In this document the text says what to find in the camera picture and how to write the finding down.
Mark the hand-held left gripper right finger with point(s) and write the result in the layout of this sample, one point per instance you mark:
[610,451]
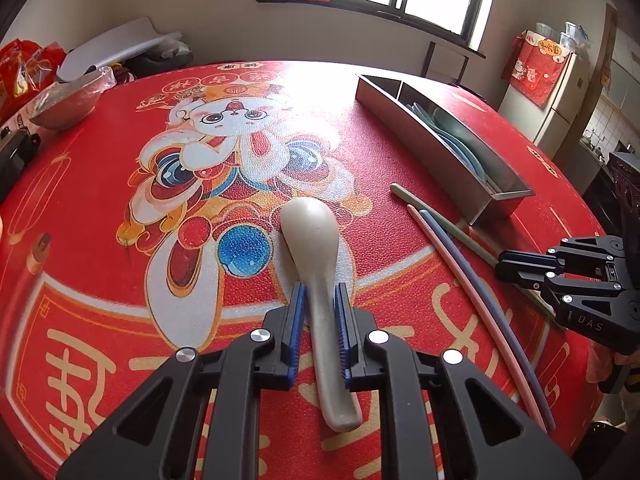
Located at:
[342,310]

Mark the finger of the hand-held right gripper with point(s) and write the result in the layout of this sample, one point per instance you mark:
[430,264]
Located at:
[525,257]
[520,277]

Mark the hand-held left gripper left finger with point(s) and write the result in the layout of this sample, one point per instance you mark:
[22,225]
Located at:
[298,310]

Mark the beige plastic spoon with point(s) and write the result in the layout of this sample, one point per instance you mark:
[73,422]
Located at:
[310,230]

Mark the green chopstick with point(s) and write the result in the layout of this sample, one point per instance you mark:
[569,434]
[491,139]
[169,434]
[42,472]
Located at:
[440,217]

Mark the blue plastic spoon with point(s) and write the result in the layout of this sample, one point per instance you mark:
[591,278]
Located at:
[467,160]

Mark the metal utensil tray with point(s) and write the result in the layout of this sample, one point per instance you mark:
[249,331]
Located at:
[430,140]

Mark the green plastic spoon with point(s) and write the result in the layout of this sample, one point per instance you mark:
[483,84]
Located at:
[445,119]

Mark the person's right hand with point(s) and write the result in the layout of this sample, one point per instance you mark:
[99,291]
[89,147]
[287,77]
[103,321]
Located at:
[601,360]

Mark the blue chopstick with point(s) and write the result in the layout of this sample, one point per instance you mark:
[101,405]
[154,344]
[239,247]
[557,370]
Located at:
[480,290]

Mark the pink chopstick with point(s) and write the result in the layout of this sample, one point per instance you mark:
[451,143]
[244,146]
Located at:
[465,290]

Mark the dark kitchen counter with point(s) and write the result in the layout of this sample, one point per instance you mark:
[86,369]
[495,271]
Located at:
[607,185]

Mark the white refrigerator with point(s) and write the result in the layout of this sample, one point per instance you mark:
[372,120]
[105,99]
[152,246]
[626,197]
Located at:
[555,110]

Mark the red printed cloth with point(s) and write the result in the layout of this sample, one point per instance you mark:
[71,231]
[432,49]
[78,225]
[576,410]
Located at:
[537,72]

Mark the red printed table mat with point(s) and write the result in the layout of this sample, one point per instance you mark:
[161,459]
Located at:
[110,270]

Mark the black metal chair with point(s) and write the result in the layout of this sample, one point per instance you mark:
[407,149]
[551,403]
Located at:
[445,60]

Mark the clear plastic containers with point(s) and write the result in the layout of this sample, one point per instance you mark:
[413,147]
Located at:
[562,37]

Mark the dark bag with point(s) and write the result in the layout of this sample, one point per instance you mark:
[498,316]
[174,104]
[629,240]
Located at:
[155,62]

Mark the metal bowl in plastic bag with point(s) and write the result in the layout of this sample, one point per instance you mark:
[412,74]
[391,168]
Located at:
[65,105]

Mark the black device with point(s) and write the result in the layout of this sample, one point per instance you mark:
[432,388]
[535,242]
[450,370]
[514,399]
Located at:
[15,155]

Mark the white board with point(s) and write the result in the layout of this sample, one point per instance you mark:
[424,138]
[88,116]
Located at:
[107,47]

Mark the red snack bags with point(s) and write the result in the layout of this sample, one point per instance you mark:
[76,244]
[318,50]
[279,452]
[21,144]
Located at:
[22,75]

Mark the wooden door frame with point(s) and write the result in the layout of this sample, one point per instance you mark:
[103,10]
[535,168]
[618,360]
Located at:
[602,65]

